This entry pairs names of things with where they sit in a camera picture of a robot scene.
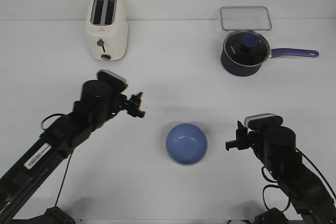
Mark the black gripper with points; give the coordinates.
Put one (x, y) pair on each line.
(275, 146)
(100, 100)

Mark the blue bowl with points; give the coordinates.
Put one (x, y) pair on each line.
(186, 131)

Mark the green bowl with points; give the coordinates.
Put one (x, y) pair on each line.
(186, 152)

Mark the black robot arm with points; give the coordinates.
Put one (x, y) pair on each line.
(54, 145)
(305, 191)

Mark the dark blue saucepan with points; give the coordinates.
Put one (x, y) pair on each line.
(241, 71)

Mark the glass pot lid blue knob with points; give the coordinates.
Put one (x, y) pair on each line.
(246, 48)

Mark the white toaster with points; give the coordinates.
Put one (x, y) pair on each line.
(107, 29)

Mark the clear container blue-rimmed lid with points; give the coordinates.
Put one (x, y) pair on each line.
(235, 18)

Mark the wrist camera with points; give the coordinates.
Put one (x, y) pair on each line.
(111, 77)
(258, 121)

